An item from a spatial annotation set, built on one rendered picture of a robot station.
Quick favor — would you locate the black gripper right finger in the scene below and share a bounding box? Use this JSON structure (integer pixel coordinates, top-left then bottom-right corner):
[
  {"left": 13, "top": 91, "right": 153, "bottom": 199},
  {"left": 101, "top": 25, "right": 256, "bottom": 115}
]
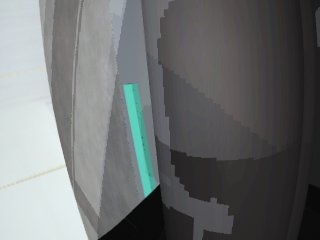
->
[{"left": 297, "top": 184, "right": 320, "bottom": 240}]

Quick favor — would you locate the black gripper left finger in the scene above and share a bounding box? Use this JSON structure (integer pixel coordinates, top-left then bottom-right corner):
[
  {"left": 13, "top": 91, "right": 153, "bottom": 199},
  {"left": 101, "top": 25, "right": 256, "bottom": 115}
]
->
[{"left": 99, "top": 185, "right": 165, "bottom": 240}]

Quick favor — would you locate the teal small trowel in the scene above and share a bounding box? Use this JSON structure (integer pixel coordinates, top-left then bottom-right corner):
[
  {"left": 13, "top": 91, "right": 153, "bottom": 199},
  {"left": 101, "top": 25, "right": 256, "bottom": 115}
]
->
[{"left": 123, "top": 83, "right": 156, "bottom": 197}]

